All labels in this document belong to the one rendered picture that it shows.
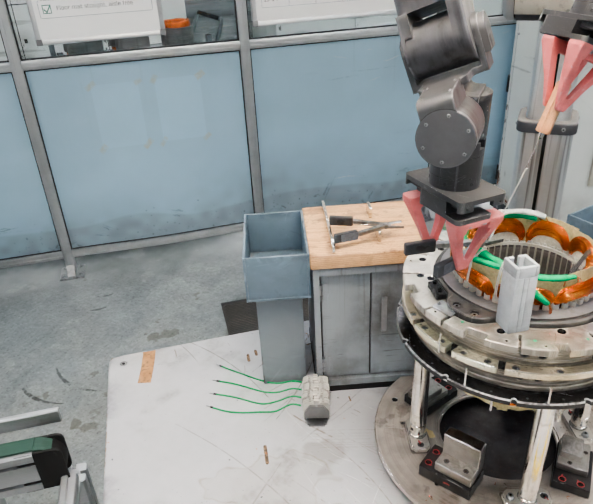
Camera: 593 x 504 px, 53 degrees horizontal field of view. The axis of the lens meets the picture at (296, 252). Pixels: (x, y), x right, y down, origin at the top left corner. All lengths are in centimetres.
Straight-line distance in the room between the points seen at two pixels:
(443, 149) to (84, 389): 206
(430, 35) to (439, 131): 11
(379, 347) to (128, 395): 47
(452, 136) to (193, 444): 69
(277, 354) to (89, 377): 152
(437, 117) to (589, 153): 269
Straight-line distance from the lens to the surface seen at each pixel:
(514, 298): 71
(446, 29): 63
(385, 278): 98
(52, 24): 284
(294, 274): 96
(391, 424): 102
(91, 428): 230
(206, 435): 105
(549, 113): 76
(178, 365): 120
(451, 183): 67
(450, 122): 57
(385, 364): 109
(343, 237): 94
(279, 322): 104
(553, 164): 127
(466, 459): 93
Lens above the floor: 153
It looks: 29 degrees down
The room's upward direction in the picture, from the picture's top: 3 degrees counter-clockwise
